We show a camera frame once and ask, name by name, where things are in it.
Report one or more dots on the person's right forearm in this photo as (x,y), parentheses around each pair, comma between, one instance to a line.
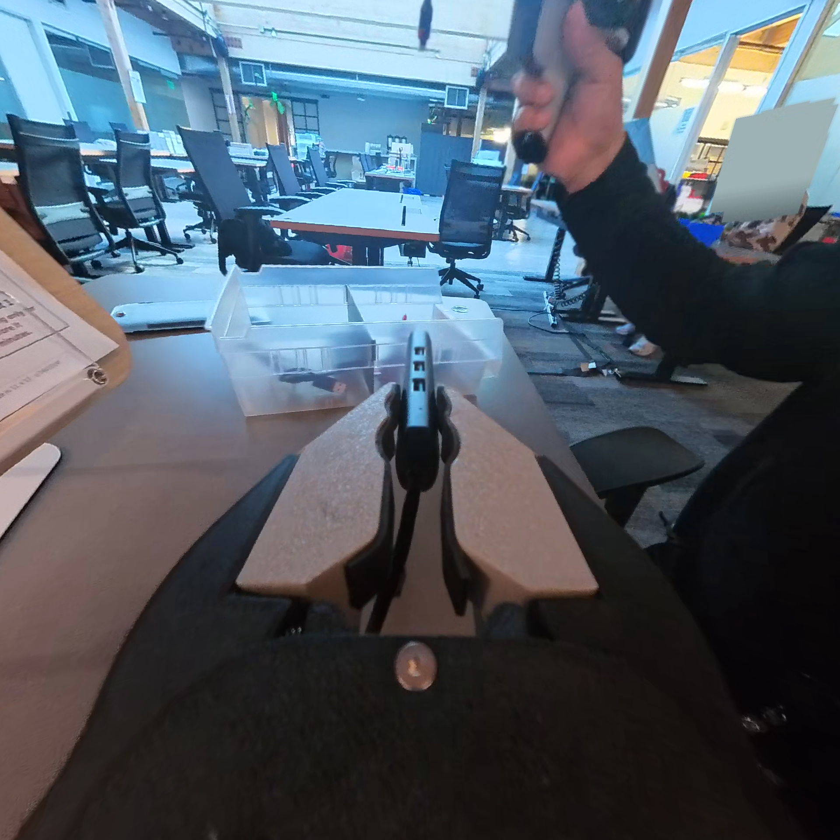
(689,295)

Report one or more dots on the person's legs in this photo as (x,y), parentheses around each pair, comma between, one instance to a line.
(754,558)

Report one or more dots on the black desk leg frame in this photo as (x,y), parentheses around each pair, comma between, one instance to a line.
(558,249)

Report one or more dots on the blue storage bin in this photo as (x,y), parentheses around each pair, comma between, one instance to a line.
(702,233)

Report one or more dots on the white stand base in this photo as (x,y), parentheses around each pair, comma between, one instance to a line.
(23,485)

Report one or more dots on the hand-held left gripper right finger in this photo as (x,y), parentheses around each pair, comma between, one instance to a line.
(518,512)

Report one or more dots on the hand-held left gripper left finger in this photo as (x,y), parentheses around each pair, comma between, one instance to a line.
(315,512)

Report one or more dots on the translucent plastic bin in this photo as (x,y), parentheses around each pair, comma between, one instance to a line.
(295,341)

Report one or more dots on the printed instruction sheet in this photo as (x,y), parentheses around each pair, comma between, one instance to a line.
(39,341)

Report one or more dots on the person's right hand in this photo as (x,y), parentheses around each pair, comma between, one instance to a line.
(590,118)

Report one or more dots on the white desk orange edge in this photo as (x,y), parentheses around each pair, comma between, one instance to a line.
(354,216)

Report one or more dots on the black office chair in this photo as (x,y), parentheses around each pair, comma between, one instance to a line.
(216,177)
(469,197)
(285,170)
(52,177)
(138,170)

